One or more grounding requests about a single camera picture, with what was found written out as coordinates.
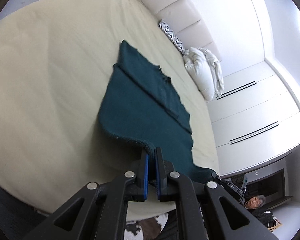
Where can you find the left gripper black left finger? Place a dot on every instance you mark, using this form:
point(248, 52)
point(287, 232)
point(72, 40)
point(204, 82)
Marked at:
point(139, 189)

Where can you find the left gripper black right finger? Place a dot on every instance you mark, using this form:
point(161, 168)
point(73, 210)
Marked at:
point(163, 169)

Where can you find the dark teal knit sweater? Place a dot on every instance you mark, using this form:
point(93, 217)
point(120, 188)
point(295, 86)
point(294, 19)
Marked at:
point(142, 108)

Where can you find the seated grey-haired person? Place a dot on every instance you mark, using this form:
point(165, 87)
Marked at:
point(254, 204)

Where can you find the brown white cowhide rug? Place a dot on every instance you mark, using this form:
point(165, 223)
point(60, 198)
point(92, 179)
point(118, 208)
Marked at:
point(149, 228)

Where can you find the white crumpled duvet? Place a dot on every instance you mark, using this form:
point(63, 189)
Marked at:
point(205, 69)

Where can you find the zebra print pillow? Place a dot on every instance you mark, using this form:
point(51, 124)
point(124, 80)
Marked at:
point(167, 30)

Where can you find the cream bed mattress sheet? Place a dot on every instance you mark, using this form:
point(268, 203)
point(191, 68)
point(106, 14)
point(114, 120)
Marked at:
point(56, 59)

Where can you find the cream padded headboard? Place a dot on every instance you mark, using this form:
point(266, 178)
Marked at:
point(186, 22)

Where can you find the white wardrobe with black handles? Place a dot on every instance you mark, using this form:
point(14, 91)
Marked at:
point(256, 121)

